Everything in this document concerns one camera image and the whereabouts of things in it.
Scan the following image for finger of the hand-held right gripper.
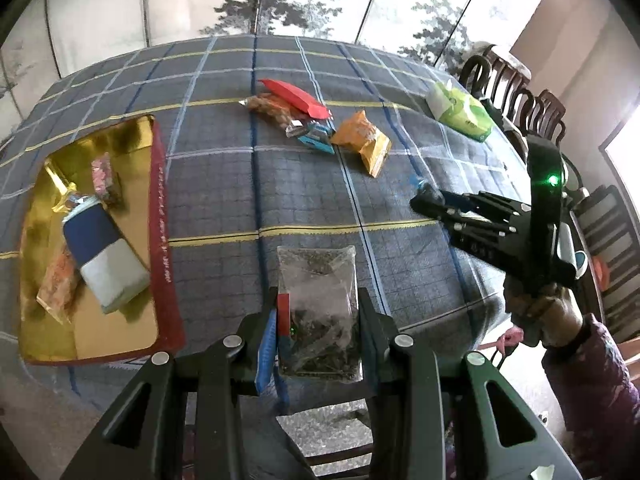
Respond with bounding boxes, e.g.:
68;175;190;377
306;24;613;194
410;183;532;221
439;213;519;240

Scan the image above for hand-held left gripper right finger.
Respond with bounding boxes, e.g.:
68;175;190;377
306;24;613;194
360;287;583;480

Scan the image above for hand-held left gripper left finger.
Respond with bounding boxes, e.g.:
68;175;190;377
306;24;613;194
60;287;280;480

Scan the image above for clear bag of dark leaves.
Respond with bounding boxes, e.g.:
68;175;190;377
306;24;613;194
276;245;363;385

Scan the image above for orange snack packet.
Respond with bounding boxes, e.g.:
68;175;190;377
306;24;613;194
331;110;392;179

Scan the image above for gold and red tin tray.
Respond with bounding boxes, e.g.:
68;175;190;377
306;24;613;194
19;115;185;365

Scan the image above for red snack packet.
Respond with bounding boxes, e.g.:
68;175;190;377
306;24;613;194
257;78;332;121

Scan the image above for navy and white packet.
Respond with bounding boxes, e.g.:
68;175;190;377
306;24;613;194
62;199;151;315

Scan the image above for clear bag of peanuts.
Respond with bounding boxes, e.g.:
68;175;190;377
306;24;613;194
240;94;313;138

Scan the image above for clear bag of orange crackers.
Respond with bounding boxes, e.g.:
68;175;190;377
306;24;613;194
36;250;83;323

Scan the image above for pink snack packet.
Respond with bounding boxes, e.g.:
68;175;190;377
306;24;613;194
91;152;125;206

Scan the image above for yellow candy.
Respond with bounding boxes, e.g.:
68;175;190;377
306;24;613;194
50;180;98;216

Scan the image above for person's right forearm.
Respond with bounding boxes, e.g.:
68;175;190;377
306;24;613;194
542;312;640;461

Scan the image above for person's right hand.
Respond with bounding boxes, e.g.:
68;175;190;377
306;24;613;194
502;280;586;348

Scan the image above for dark slatted chair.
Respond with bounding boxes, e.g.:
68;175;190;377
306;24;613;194
570;185;636;341

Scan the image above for green tissue pack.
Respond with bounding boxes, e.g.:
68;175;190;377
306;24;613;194
426;81;493;143

